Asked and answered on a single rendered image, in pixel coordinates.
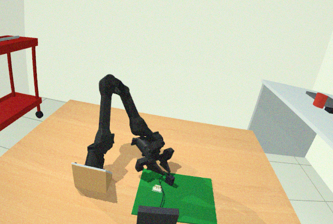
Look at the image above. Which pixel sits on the green circuit board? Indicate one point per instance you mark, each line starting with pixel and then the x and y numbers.
pixel 193 196

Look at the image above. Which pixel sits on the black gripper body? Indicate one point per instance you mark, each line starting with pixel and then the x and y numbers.
pixel 139 166

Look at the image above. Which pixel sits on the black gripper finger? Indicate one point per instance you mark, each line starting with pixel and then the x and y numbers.
pixel 164 163
pixel 153 166

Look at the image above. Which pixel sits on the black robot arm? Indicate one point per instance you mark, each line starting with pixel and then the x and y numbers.
pixel 104 139

